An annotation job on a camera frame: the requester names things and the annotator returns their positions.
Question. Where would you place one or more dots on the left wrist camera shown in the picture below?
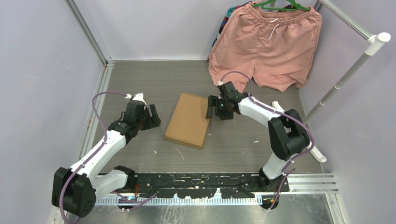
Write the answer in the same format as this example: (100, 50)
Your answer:
(136, 97)

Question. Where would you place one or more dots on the colourful patterned garment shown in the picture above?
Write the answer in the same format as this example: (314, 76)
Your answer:
(220, 31)

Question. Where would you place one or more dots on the white clothes rack stand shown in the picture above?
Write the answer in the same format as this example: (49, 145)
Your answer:
(375, 43)

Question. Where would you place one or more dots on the pink shorts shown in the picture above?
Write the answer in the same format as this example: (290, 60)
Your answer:
(275, 49)

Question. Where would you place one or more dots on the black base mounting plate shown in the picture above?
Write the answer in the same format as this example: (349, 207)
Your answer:
(201, 185)

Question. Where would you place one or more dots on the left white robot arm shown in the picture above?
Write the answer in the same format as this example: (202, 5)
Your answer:
(77, 188)

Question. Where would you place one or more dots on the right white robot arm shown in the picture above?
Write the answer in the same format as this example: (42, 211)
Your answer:
(288, 136)

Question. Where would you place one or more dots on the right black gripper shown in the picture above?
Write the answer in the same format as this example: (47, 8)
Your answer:
(214, 101)

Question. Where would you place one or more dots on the brown cardboard box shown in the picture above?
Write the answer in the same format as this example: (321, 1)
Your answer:
(188, 125)

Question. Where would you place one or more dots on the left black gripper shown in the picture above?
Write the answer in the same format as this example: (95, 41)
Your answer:
(154, 122)

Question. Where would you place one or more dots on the green clothes hanger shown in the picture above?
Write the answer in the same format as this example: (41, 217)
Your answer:
(279, 5)

